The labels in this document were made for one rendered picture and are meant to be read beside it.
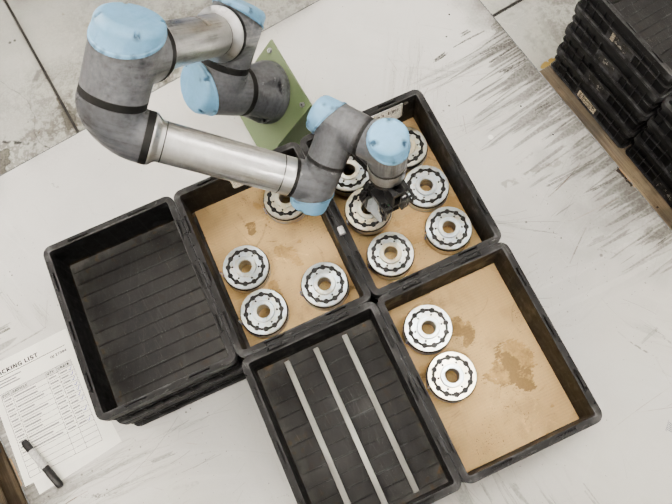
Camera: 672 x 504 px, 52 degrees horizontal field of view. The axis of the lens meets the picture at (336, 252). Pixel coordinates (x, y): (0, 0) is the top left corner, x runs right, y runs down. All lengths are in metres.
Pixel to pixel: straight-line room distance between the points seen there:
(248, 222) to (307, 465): 0.55
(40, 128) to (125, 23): 1.76
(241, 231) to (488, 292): 0.57
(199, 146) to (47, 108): 1.73
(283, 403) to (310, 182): 0.49
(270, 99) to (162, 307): 0.54
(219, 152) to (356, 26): 0.83
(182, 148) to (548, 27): 1.93
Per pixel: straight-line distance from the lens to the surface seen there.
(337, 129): 1.25
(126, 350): 1.59
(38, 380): 1.80
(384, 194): 1.40
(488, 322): 1.53
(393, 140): 1.21
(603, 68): 2.39
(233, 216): 1.61
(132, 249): 1.65
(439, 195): 1.57
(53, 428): 1.77
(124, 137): 1.22
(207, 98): 1.56
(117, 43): 1.16
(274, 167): 1.27
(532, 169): 1.81
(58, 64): 3.02
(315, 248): 1.56
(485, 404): 1.50
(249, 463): 1.63
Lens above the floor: 2.31
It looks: 72 degrees down
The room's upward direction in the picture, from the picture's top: 10 degrees counter-clockwise
